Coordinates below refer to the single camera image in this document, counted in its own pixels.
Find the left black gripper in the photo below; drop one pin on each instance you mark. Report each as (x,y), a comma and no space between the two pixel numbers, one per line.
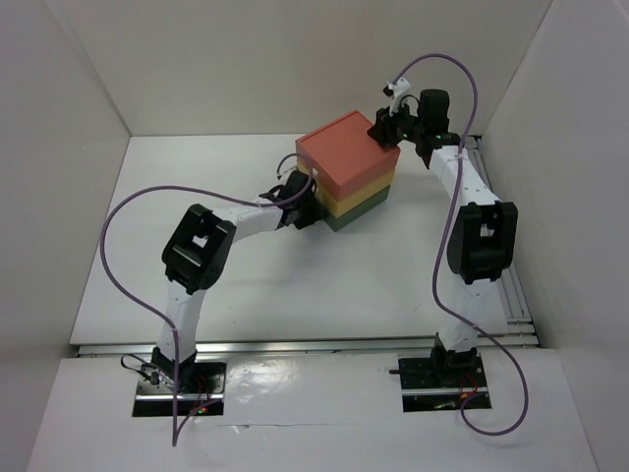
(314,212)

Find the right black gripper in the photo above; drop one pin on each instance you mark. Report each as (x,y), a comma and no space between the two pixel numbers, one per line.
(382,128)

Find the green bottom drawer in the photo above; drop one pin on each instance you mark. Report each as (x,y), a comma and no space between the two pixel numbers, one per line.
(336,223)

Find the yellow drawer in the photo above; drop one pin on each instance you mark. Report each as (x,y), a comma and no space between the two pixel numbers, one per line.
(338,208)

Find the red top drawer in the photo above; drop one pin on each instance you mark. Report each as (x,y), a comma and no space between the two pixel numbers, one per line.
(345,157)

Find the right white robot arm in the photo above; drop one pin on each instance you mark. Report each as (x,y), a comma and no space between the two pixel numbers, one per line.
(480,235)

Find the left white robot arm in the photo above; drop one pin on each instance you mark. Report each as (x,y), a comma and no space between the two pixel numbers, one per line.
(197,252)

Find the three-drawer organizer box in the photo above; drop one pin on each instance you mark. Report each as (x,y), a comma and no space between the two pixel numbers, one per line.
(353,173)

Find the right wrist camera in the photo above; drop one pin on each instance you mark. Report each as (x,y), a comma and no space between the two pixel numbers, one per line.
(395,92)

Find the aluminium rail front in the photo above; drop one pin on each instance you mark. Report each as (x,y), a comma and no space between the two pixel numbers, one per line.
(272,347)

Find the aluminium rail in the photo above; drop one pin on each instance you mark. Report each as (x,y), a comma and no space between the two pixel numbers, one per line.
(272,347)
(501,228)

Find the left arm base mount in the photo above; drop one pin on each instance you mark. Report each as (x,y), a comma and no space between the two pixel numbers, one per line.
(202,390)

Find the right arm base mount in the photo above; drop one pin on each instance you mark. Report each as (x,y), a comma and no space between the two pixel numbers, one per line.
(425,388)

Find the aluminium rail right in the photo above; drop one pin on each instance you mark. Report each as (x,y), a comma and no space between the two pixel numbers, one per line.
(501,228)

